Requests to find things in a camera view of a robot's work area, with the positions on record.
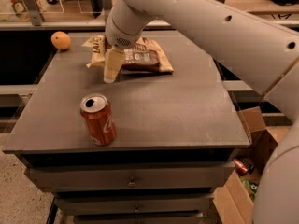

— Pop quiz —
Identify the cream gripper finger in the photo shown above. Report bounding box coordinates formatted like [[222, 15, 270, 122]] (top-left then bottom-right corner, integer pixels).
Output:
[[104, 47, 125, 83]]

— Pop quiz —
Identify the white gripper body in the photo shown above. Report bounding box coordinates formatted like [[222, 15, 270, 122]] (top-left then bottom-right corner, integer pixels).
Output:
[[105, 0, 154, 49]]

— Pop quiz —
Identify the brown chip bag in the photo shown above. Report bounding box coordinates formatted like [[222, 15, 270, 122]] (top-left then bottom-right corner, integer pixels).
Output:
[[121, 37, 160, 72]]

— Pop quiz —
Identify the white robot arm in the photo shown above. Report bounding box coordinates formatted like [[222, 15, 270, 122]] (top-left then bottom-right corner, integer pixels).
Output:
[[106, 0, 299, 224]]

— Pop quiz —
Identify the yellow Lays chip bag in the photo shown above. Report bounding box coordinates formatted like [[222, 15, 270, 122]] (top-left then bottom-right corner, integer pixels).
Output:
[[81, 34, 175, 75]]

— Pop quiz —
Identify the green snack bag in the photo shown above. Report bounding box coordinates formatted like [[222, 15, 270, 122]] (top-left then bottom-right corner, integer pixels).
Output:
[[240, 178, 258, 202]]

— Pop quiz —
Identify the orange fruit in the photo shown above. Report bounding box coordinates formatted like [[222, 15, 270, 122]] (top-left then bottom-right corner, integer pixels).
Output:
[[51, 31, 71, 50]]

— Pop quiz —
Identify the red soda can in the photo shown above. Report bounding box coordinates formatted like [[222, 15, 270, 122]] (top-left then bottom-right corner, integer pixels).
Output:
[[80, 93, 116, 147]]

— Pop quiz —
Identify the grey drawer cabinet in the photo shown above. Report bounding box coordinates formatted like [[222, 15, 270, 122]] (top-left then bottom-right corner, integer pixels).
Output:
[[5, 31, 249, 224]]

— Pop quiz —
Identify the red can in box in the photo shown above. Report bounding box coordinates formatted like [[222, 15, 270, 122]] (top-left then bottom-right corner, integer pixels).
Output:
[[234, 158, 249, 175]]

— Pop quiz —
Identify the cardboard box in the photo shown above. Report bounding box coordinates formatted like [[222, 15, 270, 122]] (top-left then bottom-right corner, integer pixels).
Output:
[[214, 107, 292, 224]]

